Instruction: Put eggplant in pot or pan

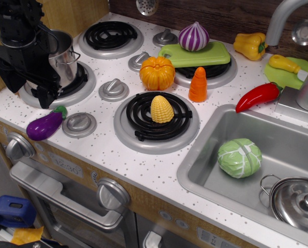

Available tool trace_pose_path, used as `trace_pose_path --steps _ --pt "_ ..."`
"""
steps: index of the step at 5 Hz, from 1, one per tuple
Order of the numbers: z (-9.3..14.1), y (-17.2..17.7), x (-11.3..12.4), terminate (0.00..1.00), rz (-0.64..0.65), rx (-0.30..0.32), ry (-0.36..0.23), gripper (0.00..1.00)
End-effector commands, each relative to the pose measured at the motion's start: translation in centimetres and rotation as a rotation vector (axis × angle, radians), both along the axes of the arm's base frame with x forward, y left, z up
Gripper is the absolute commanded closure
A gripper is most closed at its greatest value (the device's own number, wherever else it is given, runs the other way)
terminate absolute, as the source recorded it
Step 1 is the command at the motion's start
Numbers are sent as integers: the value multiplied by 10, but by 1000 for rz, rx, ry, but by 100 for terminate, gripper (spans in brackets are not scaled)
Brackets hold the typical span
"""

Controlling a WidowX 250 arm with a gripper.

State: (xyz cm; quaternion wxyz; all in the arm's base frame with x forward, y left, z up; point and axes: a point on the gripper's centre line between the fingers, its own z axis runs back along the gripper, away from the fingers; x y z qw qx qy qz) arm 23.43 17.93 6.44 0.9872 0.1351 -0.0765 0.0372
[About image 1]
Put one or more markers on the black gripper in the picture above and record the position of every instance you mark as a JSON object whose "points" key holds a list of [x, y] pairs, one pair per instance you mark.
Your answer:
{"points": [[29, 61]]}

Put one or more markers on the purple toy eggplant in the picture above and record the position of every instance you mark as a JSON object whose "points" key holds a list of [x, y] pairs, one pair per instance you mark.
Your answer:
{"points": [[44, 127]]}

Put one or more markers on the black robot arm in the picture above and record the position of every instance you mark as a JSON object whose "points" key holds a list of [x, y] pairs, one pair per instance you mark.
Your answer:
{"points": [[18, 20]]}

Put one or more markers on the tall steel pot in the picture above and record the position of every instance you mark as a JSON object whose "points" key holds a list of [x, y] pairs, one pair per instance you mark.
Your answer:
{"points": [[56, 53]]}

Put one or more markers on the steel pot with lid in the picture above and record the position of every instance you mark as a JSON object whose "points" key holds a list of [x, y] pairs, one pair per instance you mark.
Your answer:
{"points": [[288, 199]]}

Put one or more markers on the front left black burner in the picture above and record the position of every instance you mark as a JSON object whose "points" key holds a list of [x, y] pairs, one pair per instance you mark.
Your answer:
{"points": [[80, 89]]}

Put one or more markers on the black burner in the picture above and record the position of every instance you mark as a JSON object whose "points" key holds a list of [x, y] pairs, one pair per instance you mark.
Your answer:
{"points": [[216, 75], [110, 40], [135, 128], [80, 89]]}

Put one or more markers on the silver knob front left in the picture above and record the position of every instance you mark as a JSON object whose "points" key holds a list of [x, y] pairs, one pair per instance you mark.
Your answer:
{"points": [[79, 125]]}

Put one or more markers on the silver knob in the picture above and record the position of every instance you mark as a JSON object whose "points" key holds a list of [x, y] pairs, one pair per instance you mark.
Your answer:
{"points": [[113, 91], [79, 125], [135, 62], [164, 38]]}

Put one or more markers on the silver oven dial left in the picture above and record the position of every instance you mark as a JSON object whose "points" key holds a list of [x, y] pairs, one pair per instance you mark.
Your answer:
{"points": [[18, 147]]}

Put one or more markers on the silver oven dial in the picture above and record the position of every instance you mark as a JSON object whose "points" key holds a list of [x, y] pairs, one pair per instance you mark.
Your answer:
{"points": [[112, 196], [18, 147]]}

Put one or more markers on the silver knob centre left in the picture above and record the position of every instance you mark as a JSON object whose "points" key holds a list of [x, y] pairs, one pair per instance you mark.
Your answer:
{"points": [[113, 91]]}

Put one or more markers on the back left black burner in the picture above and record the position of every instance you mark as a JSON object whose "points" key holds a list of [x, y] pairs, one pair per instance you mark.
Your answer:
{"points": [[110, 40]]}

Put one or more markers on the front right black burner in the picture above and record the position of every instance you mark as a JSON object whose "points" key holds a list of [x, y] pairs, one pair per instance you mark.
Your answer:
{"points": [[135, 128]]}

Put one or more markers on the orange toy pumpkin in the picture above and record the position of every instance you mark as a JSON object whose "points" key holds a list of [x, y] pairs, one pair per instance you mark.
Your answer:
{"points": [[157, 73]]}

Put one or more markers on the yellow toy corn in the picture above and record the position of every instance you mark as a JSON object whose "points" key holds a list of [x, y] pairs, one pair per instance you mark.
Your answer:
{"points": [[161, 110]]}

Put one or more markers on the silver oven dial right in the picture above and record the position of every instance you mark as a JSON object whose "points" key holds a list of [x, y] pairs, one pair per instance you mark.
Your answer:
{"points": [[112, 196]]}

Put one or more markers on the blue plastic object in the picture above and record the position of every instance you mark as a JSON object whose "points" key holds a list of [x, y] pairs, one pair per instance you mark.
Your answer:
{"points": [[16, 212]]}

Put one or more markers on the silver knob back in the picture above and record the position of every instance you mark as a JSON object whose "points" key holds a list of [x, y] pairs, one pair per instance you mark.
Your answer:
{"points": [[164, 38]]}

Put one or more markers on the hanging perforated steel spoon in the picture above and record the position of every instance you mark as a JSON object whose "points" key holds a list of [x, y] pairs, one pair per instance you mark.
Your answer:
{"points": [[147, 7]]}

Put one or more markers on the yellow cloth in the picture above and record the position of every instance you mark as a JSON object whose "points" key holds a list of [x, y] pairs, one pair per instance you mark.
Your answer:
{"points": [[26, 235]]}

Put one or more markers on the orange toy carrot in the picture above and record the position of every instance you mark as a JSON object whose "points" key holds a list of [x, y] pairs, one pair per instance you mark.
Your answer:
{"points": [[198, 86]]}

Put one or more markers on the purple striped toy onion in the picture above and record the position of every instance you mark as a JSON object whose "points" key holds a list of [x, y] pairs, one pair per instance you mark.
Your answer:
{"points": [[193, 37]]}

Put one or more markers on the back right black burner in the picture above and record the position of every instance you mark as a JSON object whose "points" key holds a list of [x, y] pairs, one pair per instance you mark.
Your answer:
{"points": [[216, 75]]}

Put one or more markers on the green cutting board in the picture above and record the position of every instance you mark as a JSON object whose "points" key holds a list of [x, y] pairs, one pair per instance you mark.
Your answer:
{"points": [[214, 53]]}

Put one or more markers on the green toy cabbage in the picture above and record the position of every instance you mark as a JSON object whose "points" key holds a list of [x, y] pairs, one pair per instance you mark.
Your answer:
{"points": [[240, 158]]}

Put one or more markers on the yellow toy bell pepper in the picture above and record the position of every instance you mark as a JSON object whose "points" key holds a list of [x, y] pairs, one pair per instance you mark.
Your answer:
{"points": [[252, 46]]}

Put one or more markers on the red toy chili pepper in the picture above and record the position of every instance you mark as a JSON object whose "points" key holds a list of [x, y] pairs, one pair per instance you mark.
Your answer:
{"points": [[261, 94]]}

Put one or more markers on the light green plate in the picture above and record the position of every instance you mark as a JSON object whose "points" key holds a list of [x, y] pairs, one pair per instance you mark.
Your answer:
{"points": [[285, 78]]}

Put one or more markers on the silver sink basin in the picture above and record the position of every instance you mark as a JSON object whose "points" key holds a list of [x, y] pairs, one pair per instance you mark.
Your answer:
{"points": [[284, 148]]}

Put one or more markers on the silver faucet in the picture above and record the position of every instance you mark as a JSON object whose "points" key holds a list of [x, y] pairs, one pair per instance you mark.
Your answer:
{"points": [[274, 32]]}

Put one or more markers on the silver oven door handle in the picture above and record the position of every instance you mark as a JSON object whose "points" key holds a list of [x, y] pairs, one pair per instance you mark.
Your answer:
{"points": [[50, 190]]}

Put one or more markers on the silver dishwasher handle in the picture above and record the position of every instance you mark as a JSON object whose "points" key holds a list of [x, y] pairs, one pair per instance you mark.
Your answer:
{"points": [[152, 240]]}

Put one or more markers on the yellow handled toy knife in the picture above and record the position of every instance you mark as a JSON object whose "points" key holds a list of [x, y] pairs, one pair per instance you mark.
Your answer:
{"points": [[283, 63]]}

